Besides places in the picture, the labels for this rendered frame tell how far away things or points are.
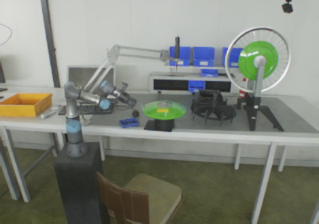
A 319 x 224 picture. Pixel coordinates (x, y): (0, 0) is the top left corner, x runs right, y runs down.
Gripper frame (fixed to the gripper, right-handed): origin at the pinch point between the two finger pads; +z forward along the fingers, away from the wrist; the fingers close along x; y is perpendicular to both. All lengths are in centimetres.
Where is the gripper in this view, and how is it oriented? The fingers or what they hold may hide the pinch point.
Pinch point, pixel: (144, 105)
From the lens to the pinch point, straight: 154.3
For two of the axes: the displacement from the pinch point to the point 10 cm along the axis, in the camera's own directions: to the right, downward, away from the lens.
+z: 8.2, 5.3, 2.2
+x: 0.2, 3.6, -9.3
